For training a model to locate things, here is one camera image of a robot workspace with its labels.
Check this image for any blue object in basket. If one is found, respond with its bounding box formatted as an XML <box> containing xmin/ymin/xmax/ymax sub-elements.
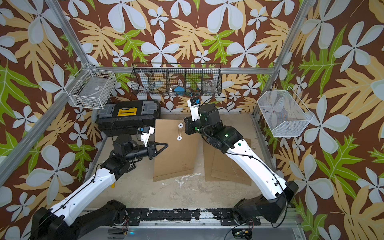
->
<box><xmin>174</xmin><ymin>87</ymin><xmax>185</xmax><ymax>96</ymax></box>

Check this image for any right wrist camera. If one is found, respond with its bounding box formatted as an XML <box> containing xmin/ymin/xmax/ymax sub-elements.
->
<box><xmin>187</xmin><ymin>97</ymin><xmax>201</xmax><ymax>122</ymax></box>

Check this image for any black toolbox yellow latch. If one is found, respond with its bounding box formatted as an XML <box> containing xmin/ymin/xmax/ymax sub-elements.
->
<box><xmin>96</xmin><ymin>100</ymin><xmax>161</xmax><ymax>137</ymax></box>

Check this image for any white mesh basket right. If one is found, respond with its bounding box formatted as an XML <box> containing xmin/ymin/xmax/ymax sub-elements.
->
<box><xmin>258</xmin><ymin>90</ymin><xmax>314</xmax><ymax>138</ymax></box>

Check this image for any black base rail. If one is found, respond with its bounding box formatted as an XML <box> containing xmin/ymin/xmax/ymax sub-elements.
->
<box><xmin>100</xmin><ymin>207</ymin><xmax>261</xmax><ymax>226</ymax></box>

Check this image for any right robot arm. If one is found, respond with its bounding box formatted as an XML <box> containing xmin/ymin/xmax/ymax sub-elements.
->
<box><xmin>184</xmin><ymin>98</ymin><xmax>299</xmax><ymax>228</ymax></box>

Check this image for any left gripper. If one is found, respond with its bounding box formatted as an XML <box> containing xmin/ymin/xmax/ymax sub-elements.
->
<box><xmin>124</xmin><ymin>140</ymin><xmax>168</xmax><ymax>163</ymax></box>

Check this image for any white wire basket left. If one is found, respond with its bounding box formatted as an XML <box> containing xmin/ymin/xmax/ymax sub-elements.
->
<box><xmin>65</xmin><ymin>64</ymin><xmax>117</xmax><ymax>110</ymax></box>

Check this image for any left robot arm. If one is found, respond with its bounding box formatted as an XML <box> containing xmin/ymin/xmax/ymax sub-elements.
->
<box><xmin>29</xmin><ymin>134</ymin><xmax>169</xmax><ymax>240</ymax></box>

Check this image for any black wire basket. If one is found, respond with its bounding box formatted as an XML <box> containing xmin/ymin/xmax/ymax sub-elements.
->
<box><xmin>128</xmin><ymin>63</ymin><xmax>223</xmax><ymax>97</ymax></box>

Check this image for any brown kraft file bag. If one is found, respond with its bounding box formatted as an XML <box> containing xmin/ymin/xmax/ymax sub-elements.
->
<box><xmin>153</xmin><ymin>120</ymin><xmax>201</xmax><ymax>182</ymax></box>

